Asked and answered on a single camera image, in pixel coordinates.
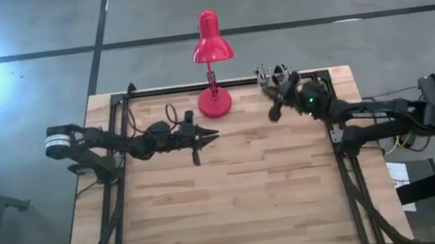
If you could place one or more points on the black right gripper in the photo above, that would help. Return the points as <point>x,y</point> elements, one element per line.
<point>305,97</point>

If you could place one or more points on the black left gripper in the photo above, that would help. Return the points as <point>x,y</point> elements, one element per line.
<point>191,137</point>

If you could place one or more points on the long brush brown pointed tip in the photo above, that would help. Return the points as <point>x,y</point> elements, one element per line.
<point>258,77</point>

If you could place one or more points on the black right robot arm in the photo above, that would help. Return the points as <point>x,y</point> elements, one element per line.
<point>380,109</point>

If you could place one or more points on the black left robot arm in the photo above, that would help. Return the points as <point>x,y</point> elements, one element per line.
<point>100,141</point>

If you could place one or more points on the clear acrylic organizer box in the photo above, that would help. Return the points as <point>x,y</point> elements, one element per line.
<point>263,91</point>

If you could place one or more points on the red desk lamp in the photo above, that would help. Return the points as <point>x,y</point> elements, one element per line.
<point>215,103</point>

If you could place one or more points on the white paper sheet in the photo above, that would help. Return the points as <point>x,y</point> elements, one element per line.
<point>399,175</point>

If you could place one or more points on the black aluminium table frame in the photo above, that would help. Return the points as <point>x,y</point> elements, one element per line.
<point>164,91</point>

